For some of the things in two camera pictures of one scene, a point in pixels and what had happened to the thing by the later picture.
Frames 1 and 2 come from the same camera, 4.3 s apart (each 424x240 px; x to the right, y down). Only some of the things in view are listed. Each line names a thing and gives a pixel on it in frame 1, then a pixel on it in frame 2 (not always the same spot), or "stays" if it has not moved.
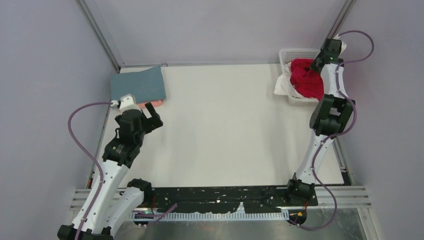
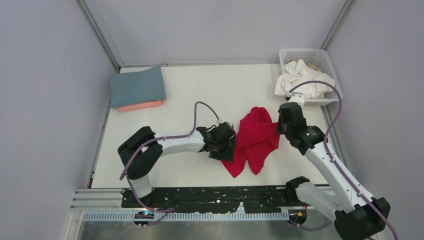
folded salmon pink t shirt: (156, 103) stays
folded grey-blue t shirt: (146, 85) stays
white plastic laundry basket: (285, 55) stays
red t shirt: (307, 82) -> (256, 136)
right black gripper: (312, 65) -> (279, 129)
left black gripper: (152, 122) -> (227, 154)
